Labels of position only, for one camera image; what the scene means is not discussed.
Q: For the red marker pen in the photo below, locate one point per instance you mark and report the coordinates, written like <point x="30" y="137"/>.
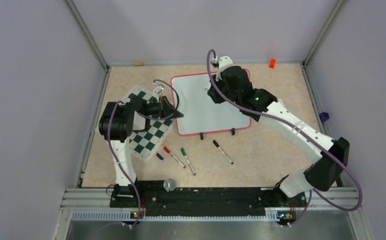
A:
<point x="174" y="157"/>

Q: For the blue marker cap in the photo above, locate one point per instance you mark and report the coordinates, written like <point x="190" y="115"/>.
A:
<point x="159" y="156"/>

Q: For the green marker pen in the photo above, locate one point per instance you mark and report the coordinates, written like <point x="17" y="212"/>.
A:
<point x="188" y="161"/>

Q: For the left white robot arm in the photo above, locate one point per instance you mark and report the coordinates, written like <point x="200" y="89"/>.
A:
<point x="135" y="128"/>

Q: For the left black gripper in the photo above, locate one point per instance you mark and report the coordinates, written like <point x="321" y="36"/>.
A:
<point x="167" y="105"/>

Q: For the small wooden block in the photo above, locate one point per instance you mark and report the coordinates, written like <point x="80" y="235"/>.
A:
<point x="138" y="64"/>

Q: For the pink framed whiteboard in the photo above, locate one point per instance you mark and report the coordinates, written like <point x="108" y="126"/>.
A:
<point x="201" y="114"/>

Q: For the purple toy block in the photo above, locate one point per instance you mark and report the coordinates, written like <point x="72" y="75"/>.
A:
<point x="324" y="116"/>

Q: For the orange toy block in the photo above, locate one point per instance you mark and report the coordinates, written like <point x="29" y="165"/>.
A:
<point x="272" y="63"/>

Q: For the black marker pen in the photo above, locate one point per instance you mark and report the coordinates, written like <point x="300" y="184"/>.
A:
<point x="223" y="152"/>

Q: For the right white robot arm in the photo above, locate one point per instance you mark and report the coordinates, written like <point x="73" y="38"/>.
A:
<point x="328" y="157"/>

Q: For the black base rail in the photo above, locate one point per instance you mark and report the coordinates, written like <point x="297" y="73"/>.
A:
<point x="151" y="196"/>

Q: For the black whiteboard stand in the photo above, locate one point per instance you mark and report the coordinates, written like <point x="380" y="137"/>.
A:
<point x="231" y="130"/>

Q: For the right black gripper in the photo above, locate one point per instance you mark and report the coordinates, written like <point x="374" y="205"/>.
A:
<point x="213" y="93"/>

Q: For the green white chess mat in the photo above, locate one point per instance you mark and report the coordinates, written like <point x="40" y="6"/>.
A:
<point x="143" y="145"/>

